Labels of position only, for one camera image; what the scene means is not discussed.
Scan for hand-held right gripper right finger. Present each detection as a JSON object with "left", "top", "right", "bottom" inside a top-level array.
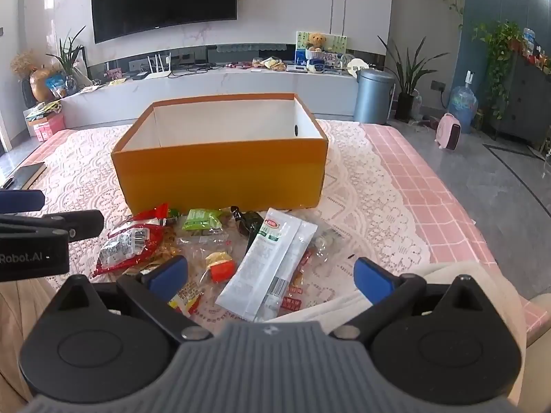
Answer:
[{"left": 329, "top": 257, "right": 485, "bottom": 345}]

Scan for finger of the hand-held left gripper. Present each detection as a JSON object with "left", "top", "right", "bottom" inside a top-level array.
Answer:
[
  {"left": 0, "top": 209, "right": 105, "bottom": 242},
  {"left": 0, "top": 189, "right": 46, "bottom": 214}
]

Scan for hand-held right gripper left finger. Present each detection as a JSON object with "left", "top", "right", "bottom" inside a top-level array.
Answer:
[{"left": 56, "top": 255, "right": 214, "bottom": 345}]

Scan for brown twist snack bag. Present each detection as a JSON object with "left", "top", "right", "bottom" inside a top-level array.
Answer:
[{"left": 92, "top": 203, "right": 184, "bottom": 277}]

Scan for small red orange snack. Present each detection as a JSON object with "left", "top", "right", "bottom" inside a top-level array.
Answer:
[{"left": 206, "top": 253, "right": 236, "bottom": 283}]

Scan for clear packet with white candy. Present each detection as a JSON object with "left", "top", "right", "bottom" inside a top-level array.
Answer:
[{"left": 310, "top": 227, "right": 342, "bottom": 262}]

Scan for red label snack packet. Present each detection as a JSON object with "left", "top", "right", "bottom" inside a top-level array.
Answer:
[{"left": 279, "top": 250, "right": 313, "bottom": 317}]

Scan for white snack packet green label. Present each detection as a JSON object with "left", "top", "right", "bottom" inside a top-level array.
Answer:
[{"left": 215, "top": 208, "right": 303, "bottom": 323}]

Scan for dark green snack packet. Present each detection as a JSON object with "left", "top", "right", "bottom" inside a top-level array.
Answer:
[{"left": 231, "top": 205, "right": 264, "bottom": 236}]

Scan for orange cardboard box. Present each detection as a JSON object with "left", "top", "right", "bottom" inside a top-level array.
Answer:
[{"left": 111, "top": 92, "right": 330, "bottom": 212}]

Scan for white lace tablecloth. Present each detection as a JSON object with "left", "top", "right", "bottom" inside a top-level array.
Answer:
[{"left": 9, "top": 118, "right": 432, "bottom": 325}]

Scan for pink storage box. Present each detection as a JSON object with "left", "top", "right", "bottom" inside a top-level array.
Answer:
[{"left": 28, "top": 114, "right": 66, "bottom": 142}]

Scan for stack of papers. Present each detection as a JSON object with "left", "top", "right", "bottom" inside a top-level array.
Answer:
[{"left": 25, "top": 100, "right": 63, "bottom": 121}]

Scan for gold vase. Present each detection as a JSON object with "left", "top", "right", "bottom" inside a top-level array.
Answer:
[{"left": 29, "top": 68, "right": 56, "bottom": 103}]

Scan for dried flowers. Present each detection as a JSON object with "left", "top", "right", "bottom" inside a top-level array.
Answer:
[{"left": 11, "top": 49, "right": 42, "bottom": 80}]

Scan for green plant in glass vase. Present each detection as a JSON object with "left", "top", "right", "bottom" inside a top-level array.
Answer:
[{"left": 46, "top": 26, "right": 87, "bottom": 95}]

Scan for pink space heater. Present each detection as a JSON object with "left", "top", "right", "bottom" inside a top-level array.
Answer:
[{"left": 435, "top": 113, "right": 462, "bottom": 150}]

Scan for white router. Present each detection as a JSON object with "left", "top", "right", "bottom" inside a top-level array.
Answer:
[{"left": 145, "top": 53, "right": 173, "bottom": 81}]

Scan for grey pedal trash can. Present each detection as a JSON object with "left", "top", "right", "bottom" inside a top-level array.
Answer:
[{"left": 354, "top": 69, "right": 395, "bottom": 125}]

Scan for blue water jug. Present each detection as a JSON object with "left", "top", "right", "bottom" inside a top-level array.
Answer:
[{"left": 448, "top": 71, "right": 478, "bottom": 134}]

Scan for long leaf potted plant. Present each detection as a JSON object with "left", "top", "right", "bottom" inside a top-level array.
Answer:
[{"left": 378, "top": 36, "right": 449, "bottom": 123}]

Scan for white marble television console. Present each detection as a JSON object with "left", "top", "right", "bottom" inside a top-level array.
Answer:
[{"left": 60, "top": 66, "right": 360, "bottom": 132}]

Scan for dark grey cabinet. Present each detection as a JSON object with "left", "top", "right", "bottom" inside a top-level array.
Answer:
[{"left": 491, "top": 54, "right": 551, "bottom": 149}]

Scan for snack bags on console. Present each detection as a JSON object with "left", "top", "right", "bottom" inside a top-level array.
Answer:
[{"left": 257, "top": 56, "right": 286, "bottom": 72}]

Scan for green picture board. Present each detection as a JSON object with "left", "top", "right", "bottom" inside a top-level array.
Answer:
[{"left": 296, "top": 31, "right": 349, "bottom": 59}]

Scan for trailing green plant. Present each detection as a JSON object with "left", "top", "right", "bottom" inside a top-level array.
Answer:
[{"left": 471, "top": 21, "right": 524, "bottom": 120}]

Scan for bottles on cabinet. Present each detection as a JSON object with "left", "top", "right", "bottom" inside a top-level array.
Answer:
[{"left": 522, "top": 28, "right": 551, "bottom": 70}]

